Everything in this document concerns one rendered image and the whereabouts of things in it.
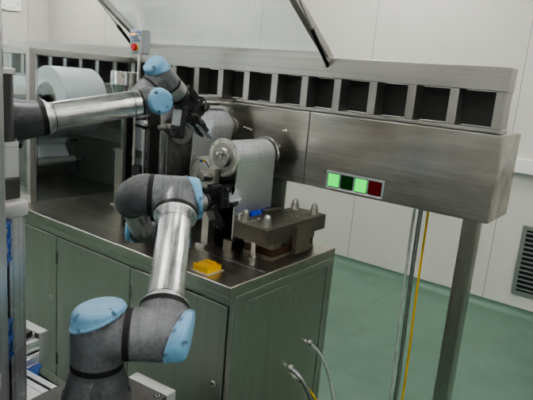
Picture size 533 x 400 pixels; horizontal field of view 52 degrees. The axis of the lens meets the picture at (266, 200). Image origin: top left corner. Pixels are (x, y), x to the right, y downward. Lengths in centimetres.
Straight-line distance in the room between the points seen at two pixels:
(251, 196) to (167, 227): 80
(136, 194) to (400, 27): 348
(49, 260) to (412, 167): 160
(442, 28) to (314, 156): 249
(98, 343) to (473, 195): 130
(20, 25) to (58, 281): 560
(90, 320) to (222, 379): 83
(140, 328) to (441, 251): 359
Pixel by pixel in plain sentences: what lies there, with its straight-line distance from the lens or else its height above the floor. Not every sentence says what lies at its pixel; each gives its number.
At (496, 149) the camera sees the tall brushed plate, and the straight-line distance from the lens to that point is 194.
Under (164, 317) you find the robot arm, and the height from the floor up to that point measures 104.
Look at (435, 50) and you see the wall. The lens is 451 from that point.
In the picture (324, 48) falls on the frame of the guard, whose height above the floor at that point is 168.
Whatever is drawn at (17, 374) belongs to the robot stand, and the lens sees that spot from 144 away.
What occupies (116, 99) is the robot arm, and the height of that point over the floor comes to 146.
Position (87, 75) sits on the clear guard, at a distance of 284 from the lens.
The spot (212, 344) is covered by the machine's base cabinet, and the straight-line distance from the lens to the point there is 192.
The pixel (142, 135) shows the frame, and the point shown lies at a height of 129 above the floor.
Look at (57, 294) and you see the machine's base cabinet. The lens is 261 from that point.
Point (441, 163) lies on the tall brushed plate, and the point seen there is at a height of 132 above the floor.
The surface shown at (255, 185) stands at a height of 114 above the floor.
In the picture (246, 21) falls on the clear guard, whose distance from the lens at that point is 229.
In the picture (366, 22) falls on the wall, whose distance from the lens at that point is 479.
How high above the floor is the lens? 156
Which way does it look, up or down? 13 degrees down
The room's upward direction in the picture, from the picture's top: 5 degrees clockwise
